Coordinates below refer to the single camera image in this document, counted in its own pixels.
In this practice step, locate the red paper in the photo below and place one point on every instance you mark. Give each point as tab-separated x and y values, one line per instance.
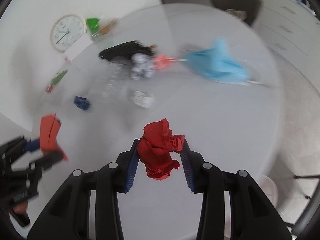
49	129

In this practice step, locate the clear plastic cup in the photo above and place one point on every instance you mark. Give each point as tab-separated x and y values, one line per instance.
110	81

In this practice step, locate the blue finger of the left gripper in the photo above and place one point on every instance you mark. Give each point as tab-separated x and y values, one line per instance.
32	146
47	161

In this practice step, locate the small white paper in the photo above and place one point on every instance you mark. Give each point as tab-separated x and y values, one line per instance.
142	99

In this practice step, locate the beige cloth on chair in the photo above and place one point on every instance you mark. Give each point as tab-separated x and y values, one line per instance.
240	14

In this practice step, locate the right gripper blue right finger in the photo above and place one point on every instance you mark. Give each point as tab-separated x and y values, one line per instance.
187	166

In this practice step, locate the grey newspaper ball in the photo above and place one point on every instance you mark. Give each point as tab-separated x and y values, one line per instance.
142	66

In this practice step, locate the white drawer cabinet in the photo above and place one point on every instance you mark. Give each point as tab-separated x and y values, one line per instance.
292	31

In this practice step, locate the green plastic bag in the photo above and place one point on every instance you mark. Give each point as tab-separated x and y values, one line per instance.
93	24

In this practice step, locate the dark grey chair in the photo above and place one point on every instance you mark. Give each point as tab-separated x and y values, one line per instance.
248	8

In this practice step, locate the pink paper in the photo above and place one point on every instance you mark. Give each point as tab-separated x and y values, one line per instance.
162	62

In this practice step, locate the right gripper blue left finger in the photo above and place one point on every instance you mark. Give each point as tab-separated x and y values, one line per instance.
132	164

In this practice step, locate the person left hand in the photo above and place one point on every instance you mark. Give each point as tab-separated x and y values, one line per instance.
20	208

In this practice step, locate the blue face mask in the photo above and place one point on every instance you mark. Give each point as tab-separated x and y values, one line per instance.
216	64

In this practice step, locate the brown snack wrapper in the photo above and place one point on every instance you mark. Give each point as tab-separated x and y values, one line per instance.
153	47

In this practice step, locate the red paper ball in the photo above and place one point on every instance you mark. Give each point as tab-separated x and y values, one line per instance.
155	147

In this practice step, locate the clear bag with snack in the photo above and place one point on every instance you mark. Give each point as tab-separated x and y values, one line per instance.
104	26

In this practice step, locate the white round wall clock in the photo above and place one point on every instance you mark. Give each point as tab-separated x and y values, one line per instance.
66	31

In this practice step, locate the white card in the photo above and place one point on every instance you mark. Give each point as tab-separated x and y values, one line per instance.
74	50

